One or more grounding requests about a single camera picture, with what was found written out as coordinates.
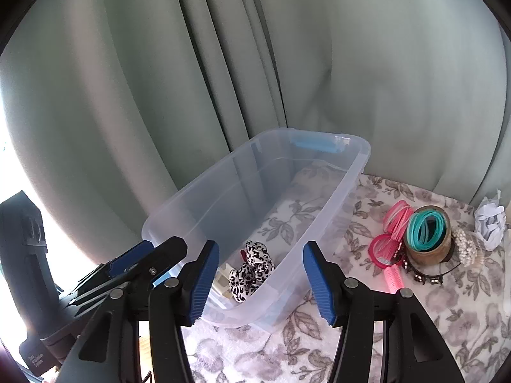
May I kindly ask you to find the leopard print scrunchie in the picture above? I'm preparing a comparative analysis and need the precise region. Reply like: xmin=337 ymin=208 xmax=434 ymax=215
xmin=228 ymin=240 xmax=276 ymax=303

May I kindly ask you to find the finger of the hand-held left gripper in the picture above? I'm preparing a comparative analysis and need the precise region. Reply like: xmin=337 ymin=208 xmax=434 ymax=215
xmin=74 ymin=240 xmax=156 ymax=294
xmin=71 ymin=236 xmax=188 ymax=308

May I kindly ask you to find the teal hair ties bundle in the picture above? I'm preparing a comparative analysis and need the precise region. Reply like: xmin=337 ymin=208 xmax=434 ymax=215
xmin=407 ymin=211 xmax=446 ymax=248

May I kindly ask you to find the pink hair ties bundle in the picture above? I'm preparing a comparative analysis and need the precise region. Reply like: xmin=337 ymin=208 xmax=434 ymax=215
xmin=383 ymin=201 xmax=416 ymax=241

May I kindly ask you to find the pink hair roller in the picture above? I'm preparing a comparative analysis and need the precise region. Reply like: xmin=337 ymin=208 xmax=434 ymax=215
xmin=383 ymin=265 xmax=405 ymax=294

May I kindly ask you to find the pink round mirror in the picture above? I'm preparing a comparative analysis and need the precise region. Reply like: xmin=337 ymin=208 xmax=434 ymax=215
xmin=368 ymin=233 xmax=404 ymax=269

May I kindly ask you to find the black studded choker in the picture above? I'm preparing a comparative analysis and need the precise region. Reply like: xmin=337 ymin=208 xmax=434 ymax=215
xmin=400 ymin=247 xmax=464 ymax=286

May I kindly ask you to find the floral grey table cloth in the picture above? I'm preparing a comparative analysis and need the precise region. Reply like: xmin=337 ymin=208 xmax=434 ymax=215
xmin=176 ymin=163 xmax=511 ymax=383

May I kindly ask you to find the clear plastic storage bin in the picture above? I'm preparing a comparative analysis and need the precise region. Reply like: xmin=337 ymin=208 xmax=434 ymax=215
xmin=141 ymin=128 xmax=371 ymax=334

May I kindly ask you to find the crumpled white paper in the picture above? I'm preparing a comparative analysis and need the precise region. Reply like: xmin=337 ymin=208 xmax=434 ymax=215
xmin=474 ymin=189 xmax=508 ymax=252

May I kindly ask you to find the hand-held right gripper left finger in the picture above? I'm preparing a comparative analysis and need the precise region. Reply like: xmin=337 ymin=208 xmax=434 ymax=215
xmin=54 ymin=240 xmax=220 ymax=383

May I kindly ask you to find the pale green curtain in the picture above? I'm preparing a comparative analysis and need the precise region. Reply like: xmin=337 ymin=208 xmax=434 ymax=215
xmin=0 ymin=0 xmax=511 ymax=256

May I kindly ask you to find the brown tape roll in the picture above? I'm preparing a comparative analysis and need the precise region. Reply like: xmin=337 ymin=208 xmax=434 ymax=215
xmin=403 ymin=205 xmax=454 ymax=265

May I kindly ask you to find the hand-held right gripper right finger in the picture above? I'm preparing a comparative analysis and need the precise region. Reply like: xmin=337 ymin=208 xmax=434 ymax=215
xmin=302 ymin=241 xmax=466 ymax=383

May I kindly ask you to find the pearl hair accessory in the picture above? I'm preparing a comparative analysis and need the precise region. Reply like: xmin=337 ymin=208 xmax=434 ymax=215
xmin=453 ymin=227 xmax=486 ymax=267

